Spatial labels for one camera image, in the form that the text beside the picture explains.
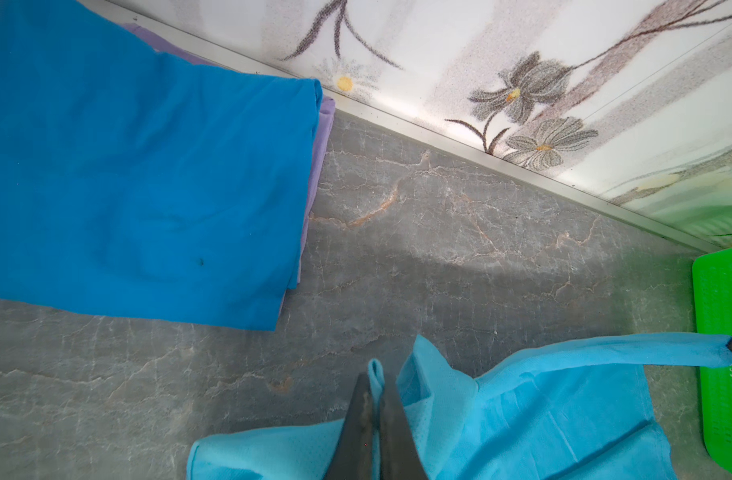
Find light blue t shirt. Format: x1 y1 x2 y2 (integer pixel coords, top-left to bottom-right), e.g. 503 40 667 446
186 333 720 479

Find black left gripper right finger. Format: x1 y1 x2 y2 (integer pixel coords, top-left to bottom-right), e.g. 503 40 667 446
379 377 428 480

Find folded blue t shirt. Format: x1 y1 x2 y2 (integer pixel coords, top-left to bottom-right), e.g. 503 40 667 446
0 1 324 331

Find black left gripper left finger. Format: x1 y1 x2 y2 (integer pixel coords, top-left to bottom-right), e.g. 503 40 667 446
323 373 374 480

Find folded lilac t shirt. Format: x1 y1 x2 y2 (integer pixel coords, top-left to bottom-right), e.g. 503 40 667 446
122 23 336 289

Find green plastic basket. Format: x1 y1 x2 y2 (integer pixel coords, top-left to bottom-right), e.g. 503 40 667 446
692 248 732 474

